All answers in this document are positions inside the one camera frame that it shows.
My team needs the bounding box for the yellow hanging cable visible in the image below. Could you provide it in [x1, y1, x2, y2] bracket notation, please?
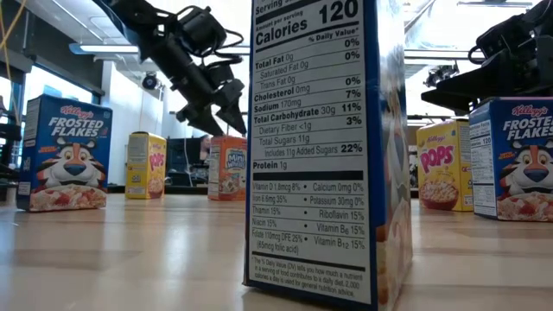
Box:
[0, 0, 28, 126]

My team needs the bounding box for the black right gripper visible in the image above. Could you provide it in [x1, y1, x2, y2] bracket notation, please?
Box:
[421, 8, 553, 113]

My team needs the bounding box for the black storage rack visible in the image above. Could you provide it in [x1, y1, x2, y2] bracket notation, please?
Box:
[0, 94, 22, 204]

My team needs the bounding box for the orange Mini-Wheats cereal box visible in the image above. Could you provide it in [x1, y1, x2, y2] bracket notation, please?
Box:
[207, 135, 248, 202]

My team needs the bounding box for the black aluminium frame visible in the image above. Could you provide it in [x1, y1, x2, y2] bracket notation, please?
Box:
[106, 184, 209, 195]

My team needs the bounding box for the ceiling light fixture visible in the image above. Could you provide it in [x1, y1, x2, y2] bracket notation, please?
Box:
[68, 41, 142, 56]

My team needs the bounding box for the blue Frosted Flakes cereal box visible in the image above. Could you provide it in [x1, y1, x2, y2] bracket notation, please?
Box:
[243, 0, 414, 311]
[468, 97, 553, 223]
[16, 93, 114, 213]

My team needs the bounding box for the wooden shelf black frame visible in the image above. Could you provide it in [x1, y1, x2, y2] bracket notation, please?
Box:
[405, 112, 472, 129]

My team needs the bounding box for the black computer monitor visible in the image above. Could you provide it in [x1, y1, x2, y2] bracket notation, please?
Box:
[166, 136, 208, 187]

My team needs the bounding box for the yellow Corn Pops cereal box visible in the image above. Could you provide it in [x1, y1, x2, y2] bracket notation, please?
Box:
[124, 130, 168, 200]
[416, 118, 474, 213]

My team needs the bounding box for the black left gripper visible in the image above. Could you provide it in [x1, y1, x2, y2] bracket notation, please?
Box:
[170, 59, 249, 138]

